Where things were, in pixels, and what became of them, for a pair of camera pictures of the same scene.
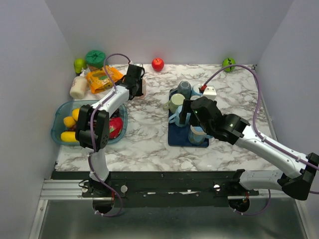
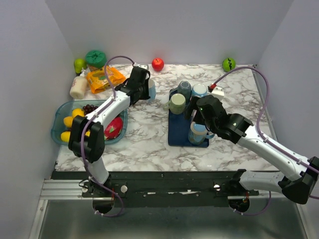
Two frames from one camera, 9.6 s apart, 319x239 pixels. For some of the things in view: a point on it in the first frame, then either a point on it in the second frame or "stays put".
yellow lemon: (69, 121) stays put
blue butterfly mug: (197, 135) stays put
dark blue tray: (178, 136) stays put
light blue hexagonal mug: (175, 118) to (152, 90)
